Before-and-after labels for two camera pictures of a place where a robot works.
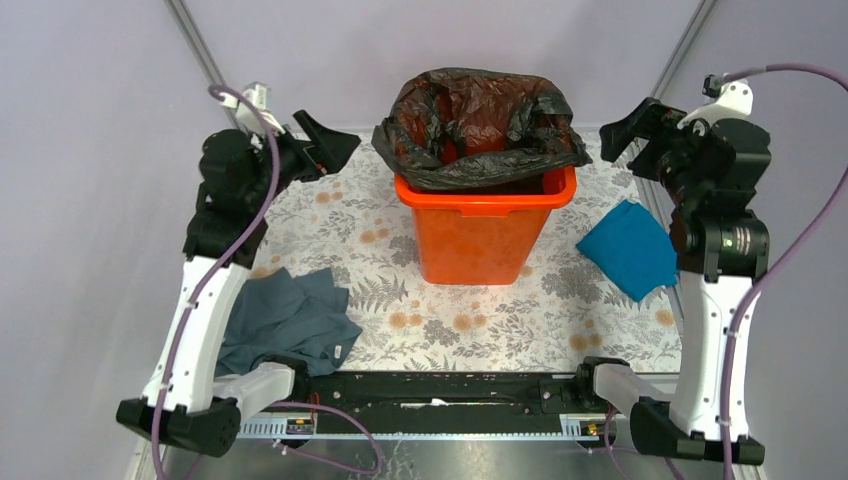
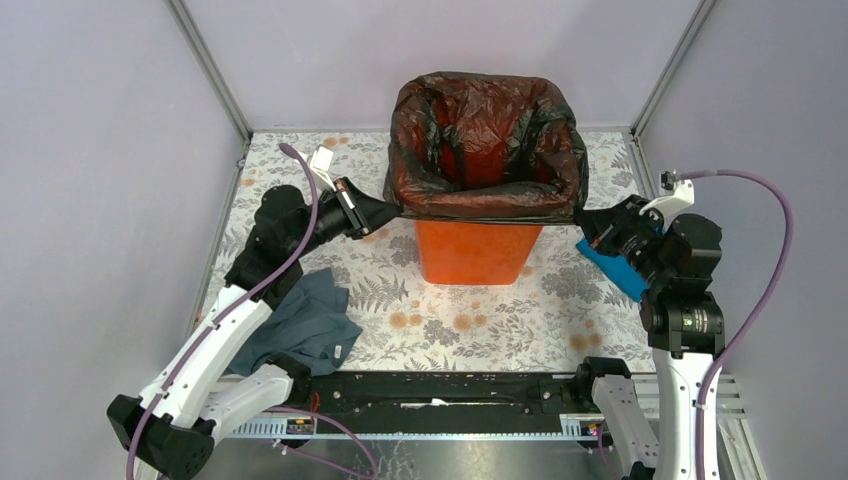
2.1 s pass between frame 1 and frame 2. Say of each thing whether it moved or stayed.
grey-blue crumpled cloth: stayed
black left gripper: moved
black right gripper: moved
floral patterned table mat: stayed
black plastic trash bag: moved
